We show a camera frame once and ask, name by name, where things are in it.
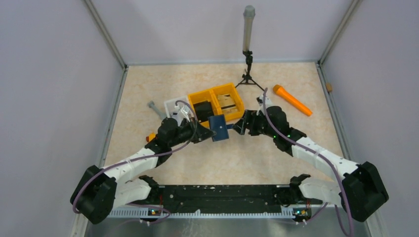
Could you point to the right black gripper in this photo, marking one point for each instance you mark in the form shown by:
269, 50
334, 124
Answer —
250, 116

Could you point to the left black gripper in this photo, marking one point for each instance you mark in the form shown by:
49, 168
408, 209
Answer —
199, 133

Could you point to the blue leather card holder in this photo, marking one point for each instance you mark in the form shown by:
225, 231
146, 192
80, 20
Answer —
218, 124

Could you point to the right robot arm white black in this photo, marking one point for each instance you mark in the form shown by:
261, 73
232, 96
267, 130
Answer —
358, 188

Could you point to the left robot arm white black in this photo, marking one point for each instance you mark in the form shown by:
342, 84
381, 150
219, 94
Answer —
102, 190

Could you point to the black object in bin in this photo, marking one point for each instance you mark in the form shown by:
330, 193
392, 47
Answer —
203, 111

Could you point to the wooden blocks in bin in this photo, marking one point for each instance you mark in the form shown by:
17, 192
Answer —
227, 104

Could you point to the yellow plastic bin right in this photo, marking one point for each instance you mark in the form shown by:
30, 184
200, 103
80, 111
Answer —
230, 89

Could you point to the white plastic bin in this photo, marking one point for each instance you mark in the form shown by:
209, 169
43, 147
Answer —
172, 107

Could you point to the black tripod stand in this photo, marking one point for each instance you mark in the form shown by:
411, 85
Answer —
246, 76

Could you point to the small orange red toy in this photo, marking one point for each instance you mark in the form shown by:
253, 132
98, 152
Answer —
150, 137

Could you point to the grey plastic bolt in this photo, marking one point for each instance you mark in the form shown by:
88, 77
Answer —
161, 114

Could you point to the grey microphone on stand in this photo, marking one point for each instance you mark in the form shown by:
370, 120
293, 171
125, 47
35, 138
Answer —
249, 15

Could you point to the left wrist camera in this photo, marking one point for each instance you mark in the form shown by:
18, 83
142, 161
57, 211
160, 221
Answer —
180, 113

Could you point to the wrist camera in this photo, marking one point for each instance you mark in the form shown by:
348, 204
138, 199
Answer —
180, 113
264, 103

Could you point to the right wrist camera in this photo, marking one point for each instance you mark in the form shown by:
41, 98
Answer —
264, 103

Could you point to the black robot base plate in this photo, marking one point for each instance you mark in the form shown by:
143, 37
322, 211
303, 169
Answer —
228, 199

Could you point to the small wooden piece on rail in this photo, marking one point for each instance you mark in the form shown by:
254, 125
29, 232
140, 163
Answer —
329, 87

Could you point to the white cable duct strip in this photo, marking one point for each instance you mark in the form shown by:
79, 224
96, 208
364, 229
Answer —
145, 213

